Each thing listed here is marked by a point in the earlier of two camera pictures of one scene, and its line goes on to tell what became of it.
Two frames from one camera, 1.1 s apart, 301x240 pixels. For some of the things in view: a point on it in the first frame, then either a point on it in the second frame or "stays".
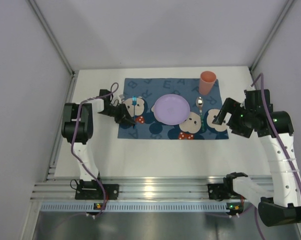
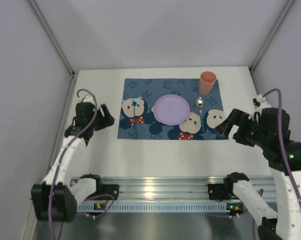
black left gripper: [120, 113] -> [100, 119]
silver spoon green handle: [199, 102] stays
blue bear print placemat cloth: [140, 94] stays
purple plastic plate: [171, 109] stays
